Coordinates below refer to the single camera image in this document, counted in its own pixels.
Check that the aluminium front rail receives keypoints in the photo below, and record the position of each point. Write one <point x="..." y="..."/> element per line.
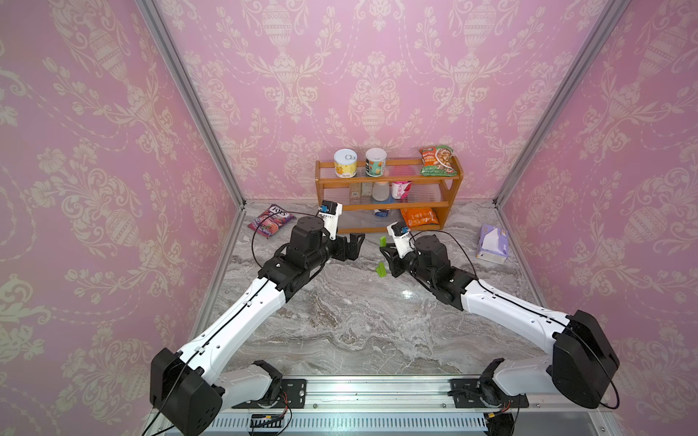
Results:
<point x="381" y="395"/>

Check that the wooden shelf rack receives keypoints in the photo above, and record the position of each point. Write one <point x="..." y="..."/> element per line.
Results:
<point x="371" y="203"/>

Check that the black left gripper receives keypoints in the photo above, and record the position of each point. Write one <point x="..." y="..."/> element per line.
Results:
<point x="344" y="254"/>

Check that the yellow white can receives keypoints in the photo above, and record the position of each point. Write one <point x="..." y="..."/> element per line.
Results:
<point x="345" y="163"/>

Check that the pink white cup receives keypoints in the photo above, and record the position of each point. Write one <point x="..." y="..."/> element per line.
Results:
<point x="399" y="190"/>

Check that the purple tissue pack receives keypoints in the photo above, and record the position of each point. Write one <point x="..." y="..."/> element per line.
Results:
<point x="493" y="245"/>

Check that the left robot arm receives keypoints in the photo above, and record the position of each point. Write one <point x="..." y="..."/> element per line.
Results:
<point x="208" y="354"/>

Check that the white bottle on shelf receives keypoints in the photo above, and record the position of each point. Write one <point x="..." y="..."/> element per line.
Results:
<point x="381" y="191"/>

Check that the green red snack bag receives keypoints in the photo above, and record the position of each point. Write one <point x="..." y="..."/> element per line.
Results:
<point x="437" y="161"/>

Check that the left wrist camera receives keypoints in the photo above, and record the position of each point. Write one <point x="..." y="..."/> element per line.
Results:
<point x="316" y="229"/>

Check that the pink candy bag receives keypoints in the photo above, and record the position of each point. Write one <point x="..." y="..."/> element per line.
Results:
<point x="271" y="221"/>

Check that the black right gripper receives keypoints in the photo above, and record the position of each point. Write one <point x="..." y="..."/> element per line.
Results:
<point x="394" y="261"/>

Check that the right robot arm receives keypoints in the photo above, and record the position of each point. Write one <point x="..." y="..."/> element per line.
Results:
<point x="578" y="362"/>

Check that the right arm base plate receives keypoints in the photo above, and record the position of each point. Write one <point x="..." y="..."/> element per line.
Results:
<point x="469" y="393"/>

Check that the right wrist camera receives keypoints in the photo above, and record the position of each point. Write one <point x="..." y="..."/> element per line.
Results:
<point x="420" y="245"/>

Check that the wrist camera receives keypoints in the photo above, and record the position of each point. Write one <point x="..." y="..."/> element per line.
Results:
<point x="420" y="245"/>
<point x="316" y="229"/>

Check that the green usb drive front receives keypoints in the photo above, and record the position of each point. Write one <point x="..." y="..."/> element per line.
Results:
<point x="381" y="270"/>

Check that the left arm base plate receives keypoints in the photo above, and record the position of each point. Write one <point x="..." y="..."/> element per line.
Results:
<point x="292" y="393"/>

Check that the orange chips bag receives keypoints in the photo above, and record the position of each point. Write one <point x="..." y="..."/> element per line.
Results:
<point x="416" y="217"/>

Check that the green white can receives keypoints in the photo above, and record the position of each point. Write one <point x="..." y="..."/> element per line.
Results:
<point x="375" y="162"/>

